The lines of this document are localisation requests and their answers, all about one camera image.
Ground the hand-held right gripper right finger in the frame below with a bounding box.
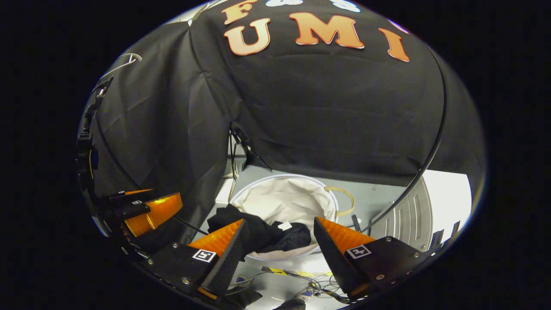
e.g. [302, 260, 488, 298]
[313, 216, 434, 299]

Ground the black backdrop cloth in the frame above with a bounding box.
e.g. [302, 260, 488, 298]
[80, 0, 487, 254]

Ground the ribbed metal base plate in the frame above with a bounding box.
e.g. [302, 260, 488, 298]
[370, 177, 433, 253]

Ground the tangle of thin cables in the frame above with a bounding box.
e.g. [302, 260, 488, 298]
[228, 267, 349, 304]

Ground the black clothes rack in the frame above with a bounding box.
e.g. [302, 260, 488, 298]
[95, 43, 448, 234]

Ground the empty white plastic hanger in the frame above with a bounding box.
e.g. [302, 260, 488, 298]
[100, 53, 142, 81]

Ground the yellow tape strip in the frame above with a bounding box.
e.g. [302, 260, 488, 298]
[262, 267, 334, 278]

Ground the white laundry hamper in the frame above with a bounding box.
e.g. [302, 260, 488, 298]
[228, 174, 356, 261]

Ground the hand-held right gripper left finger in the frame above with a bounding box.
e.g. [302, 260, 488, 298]
[139, 218, 251, 301]

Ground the black knit jacket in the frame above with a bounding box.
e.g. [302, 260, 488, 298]
[207, 204, 312, 254]

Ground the black backdrop clamp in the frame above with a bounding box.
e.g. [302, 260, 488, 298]
[228, 123, 272, 173]

